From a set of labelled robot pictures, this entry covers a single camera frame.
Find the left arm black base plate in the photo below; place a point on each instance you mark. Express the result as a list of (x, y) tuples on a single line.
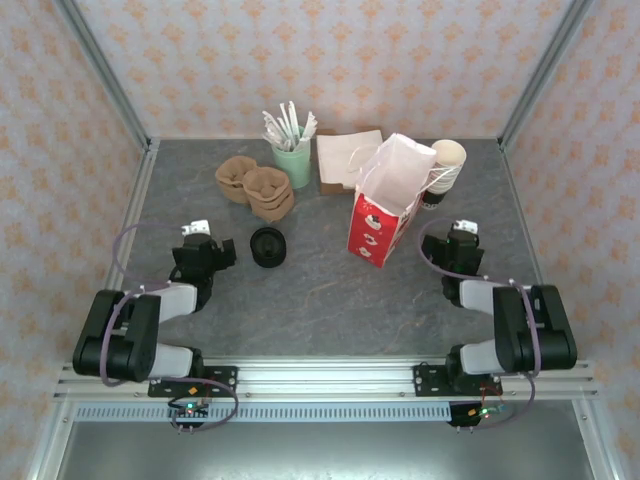
[(220, 380)]

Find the aluminium frame post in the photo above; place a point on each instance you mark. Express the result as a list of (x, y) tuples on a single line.
[(108, 75), (540, 75)]

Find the stack of pulp cup carriers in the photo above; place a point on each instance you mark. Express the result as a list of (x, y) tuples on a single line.
[(272, 212)]

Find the paper-wrapped straw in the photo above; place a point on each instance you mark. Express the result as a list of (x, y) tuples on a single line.
[(295, 120), (309, 127), (285, 122), (272, 129), (270, 140)]

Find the green straw holder cup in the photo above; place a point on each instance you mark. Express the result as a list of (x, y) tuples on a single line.
[(292, 165)]

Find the long aluminium base rail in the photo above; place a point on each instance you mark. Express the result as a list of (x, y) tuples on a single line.
[(325, 380)]

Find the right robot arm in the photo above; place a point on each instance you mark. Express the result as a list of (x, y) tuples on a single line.
[(540, 330)]

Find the small electronics board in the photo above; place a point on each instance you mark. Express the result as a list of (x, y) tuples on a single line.
[(487, 411), (189, 409)]

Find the grey metal panel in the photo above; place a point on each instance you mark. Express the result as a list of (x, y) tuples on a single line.
[(325, 452)]

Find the stack of black lids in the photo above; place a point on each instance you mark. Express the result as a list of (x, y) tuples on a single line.
[(261, 264)]

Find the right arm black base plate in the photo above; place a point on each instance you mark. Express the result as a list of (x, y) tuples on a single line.
[(427, 380)]

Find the aluminium side rail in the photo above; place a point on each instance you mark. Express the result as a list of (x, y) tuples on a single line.
[(137, 200), (519, 200)]

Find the aluminium frame leg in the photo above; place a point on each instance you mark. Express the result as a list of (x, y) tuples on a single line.
[(47, 445), (597, 445)]

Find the brown pulp cup carrier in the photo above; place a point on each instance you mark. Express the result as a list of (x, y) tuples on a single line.
[(270, 187)]

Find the red and white paper bag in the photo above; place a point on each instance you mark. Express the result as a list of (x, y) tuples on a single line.
[(395, 170)]

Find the stack of paper cups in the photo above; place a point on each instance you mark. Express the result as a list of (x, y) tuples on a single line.
[(435, 197)]

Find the black plastic cup lid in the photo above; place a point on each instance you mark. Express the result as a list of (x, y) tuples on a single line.
[(270, 245)]

